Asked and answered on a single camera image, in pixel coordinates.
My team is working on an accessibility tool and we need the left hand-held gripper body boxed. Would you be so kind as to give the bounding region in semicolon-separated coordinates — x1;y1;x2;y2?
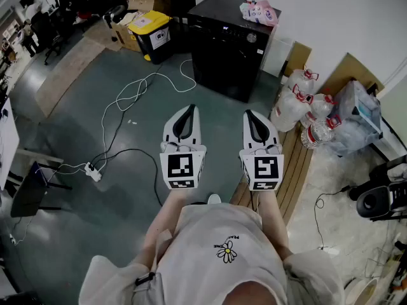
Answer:
160;140;207;190

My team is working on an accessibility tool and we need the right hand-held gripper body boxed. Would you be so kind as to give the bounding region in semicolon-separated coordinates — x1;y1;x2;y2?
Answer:
238;144;285;191

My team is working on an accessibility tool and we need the black washing machine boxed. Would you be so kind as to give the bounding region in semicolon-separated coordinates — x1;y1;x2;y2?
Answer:
186;0;282;104

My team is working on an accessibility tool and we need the person's right forearm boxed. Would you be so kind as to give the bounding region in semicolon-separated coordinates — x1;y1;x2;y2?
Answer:
256;189;295;260

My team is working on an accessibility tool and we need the person's left forearm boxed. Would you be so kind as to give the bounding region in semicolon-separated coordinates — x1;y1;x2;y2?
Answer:
136;188;189;266

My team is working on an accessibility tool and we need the wooden slat board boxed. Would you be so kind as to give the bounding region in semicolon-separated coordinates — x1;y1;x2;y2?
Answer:
230;119;314;225

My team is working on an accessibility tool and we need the small brown cardboard sheet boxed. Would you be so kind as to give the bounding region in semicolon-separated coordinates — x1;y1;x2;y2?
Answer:
284;41;312;78

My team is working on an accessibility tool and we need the clear plastic storage box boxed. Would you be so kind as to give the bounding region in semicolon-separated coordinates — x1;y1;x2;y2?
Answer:
329;80;384;157

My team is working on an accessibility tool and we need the white power strip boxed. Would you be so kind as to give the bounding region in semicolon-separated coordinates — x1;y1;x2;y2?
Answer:
84;161;102;183

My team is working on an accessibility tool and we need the black bin with yellow lid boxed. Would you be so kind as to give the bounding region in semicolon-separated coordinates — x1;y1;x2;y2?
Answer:
127;10;175;65

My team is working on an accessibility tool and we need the large brown cardboard sheet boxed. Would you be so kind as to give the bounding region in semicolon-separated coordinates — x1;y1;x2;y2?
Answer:
317;52;385;98

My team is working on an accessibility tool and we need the open cardboard box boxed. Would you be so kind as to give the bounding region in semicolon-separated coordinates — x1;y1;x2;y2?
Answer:
110;10;142;53

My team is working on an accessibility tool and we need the black clip-on device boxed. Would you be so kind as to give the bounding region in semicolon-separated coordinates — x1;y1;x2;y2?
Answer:
135;271;156;287

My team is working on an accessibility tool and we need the brown floor mat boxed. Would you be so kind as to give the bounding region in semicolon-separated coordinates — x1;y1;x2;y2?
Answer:
34;20;107;119

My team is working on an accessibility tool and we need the beige cloth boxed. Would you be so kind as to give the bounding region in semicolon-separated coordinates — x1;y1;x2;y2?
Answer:
119;10;141;27

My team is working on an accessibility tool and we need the pink detergent bag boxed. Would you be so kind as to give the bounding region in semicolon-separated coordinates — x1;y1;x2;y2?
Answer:
239;0;279;27

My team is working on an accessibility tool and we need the white bucket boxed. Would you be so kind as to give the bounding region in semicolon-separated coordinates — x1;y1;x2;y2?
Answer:
345;276;379;305

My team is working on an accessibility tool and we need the black stool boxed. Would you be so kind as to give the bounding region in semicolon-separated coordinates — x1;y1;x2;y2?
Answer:
10;161;73;219

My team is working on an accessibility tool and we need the black office chair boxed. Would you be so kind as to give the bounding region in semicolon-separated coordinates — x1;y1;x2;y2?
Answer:
30;10;69;65

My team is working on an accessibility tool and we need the white table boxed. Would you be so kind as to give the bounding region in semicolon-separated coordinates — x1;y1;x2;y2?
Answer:
0;97;20;190

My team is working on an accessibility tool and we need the white cable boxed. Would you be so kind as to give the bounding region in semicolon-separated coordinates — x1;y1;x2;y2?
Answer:
100;58;197;171

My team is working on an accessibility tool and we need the black adapter cable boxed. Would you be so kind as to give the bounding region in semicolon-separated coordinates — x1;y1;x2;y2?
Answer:
314;186;350;250

